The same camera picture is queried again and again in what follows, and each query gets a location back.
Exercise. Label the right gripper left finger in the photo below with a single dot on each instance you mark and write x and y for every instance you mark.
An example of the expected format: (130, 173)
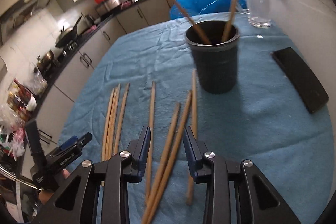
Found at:
(99, 185)

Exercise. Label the clear glass mug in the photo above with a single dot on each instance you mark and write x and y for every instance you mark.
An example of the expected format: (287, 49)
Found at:
(258, 13)

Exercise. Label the person left hand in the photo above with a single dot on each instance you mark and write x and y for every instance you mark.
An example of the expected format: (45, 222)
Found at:
(45, 195)

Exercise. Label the lower kitchen cabinets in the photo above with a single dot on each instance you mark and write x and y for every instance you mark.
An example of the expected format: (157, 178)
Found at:
(67, 80)

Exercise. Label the range hood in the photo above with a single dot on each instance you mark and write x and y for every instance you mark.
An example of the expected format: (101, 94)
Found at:
(18, 14)

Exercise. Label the blue towel table cover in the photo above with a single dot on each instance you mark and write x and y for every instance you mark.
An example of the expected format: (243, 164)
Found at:
(262, 118)

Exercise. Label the wooden chopstick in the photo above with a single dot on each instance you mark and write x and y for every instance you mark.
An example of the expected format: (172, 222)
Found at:
(162, 163)
(120, 120)
(112, 120)
(149, 157)
(106, 127)
(158, 193)
(194, 127)
(228, 24)

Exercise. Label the silver rice cooker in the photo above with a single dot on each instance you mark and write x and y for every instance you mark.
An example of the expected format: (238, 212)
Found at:
(107, 6)

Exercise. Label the metal pot with lid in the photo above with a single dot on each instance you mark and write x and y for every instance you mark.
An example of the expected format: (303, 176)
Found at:
(45, 61)

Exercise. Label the black smartphone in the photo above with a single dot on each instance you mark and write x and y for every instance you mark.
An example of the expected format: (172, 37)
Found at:
(305, 82)

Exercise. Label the black utensil holder cup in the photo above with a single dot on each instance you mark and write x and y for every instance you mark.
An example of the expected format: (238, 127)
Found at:
(216, 63)

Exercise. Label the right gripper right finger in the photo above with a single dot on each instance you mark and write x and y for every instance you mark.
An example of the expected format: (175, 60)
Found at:
(236, 191)

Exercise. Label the dark chopstick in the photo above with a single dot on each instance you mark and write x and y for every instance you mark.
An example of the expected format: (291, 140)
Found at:
(197, 29)

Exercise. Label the black wok on stove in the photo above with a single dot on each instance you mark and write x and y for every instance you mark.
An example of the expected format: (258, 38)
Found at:
(67, 35)

